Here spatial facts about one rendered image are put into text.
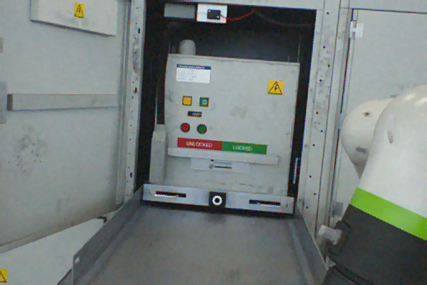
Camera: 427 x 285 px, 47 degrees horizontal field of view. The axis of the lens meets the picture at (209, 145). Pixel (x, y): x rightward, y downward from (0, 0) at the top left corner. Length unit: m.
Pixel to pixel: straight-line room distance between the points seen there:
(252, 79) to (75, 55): 0.60
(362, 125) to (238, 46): 1.63
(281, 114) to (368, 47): 0.36
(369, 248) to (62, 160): 1.17
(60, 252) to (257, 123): 0.84
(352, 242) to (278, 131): 1.28
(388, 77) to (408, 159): 1.27
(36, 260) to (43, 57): 0.81
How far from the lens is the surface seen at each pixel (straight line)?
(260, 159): 1.69
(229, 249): 1.39
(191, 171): 1.74
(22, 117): 1.36
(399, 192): 0.44
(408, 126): 0.45
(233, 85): 1.70
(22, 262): 1.93
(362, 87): 1.69
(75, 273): 1.14
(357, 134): 0.88
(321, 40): 1.69
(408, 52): 1.73
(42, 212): 1.47
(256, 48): 2.45
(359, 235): 0.45
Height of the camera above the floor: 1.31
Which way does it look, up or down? 8 degrees down
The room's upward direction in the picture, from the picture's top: 4 degrees clockwise
